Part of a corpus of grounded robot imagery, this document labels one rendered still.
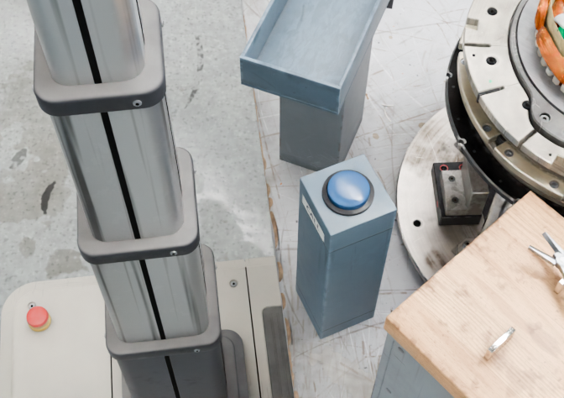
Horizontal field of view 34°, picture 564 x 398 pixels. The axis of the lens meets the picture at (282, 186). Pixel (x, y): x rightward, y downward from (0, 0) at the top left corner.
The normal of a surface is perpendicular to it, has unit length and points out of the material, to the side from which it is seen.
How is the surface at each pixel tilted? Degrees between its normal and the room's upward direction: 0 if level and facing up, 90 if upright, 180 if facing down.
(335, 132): 90
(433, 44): 0
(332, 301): 90
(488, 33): 0
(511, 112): 0
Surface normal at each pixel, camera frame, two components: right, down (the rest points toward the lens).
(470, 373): 0.00, -0.52
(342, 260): 0.40, 0.78
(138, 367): 0.12, 0.84
